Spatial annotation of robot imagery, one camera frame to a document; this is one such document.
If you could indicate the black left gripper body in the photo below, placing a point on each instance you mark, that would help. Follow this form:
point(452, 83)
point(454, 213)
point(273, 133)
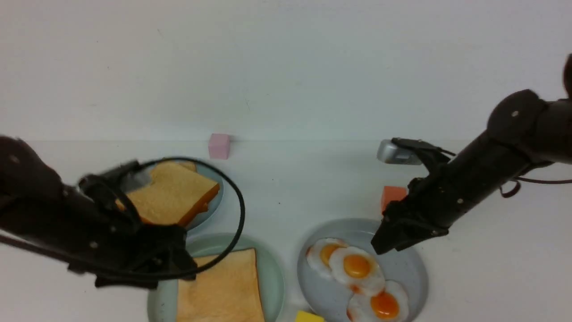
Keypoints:
point(161, 251)

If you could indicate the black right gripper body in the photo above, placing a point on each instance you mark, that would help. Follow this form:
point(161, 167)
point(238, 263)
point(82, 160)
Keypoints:
point(404, 224)

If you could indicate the toast slice top stack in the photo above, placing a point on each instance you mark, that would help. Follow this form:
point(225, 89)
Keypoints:
point(174, 192)

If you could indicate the toast slice stack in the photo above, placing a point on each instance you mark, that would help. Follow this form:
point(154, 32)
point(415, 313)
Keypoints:
point(189, 165)
point(174, 192)

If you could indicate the fried egg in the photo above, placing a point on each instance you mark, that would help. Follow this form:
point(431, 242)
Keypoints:
point(333, 259)
point(390, 305)

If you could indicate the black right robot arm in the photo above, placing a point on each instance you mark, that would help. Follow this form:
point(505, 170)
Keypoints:
point(523, 133)

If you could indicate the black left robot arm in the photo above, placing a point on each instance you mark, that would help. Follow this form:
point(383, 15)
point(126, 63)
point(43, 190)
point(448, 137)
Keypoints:
point(99, 233)

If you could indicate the green sandwich plate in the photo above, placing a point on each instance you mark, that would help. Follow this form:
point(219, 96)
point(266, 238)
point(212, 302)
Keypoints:
point(162, 303)

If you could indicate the orange cube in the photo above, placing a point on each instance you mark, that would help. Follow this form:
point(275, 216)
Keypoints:
point(391, 193)

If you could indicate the grey egg plate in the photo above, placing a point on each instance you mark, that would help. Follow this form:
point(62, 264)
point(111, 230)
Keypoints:
point(329, 299)

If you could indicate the blue bread plate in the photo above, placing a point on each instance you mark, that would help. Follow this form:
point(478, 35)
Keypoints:
point(210, 205)

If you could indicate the toast slice bottom stack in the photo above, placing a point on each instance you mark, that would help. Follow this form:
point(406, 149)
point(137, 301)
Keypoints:
point(189, 165)

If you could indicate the toast slice on green plate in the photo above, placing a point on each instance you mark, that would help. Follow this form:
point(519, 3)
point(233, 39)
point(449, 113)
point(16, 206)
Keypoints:
point(228, 292)

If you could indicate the pink cube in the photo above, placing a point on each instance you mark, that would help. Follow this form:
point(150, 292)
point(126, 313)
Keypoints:
point(219, 146)

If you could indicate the yellow cube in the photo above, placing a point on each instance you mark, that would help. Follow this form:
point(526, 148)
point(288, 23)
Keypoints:
point(303, 316)

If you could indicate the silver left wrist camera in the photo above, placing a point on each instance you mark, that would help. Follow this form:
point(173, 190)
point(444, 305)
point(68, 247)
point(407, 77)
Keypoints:
point(134, 181)

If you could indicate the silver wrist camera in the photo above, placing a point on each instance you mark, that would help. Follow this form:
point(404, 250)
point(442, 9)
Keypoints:
point(390, 153)
point(134, 181)

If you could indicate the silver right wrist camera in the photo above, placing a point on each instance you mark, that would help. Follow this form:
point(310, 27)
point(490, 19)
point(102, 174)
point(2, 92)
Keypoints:
point(390, 153)

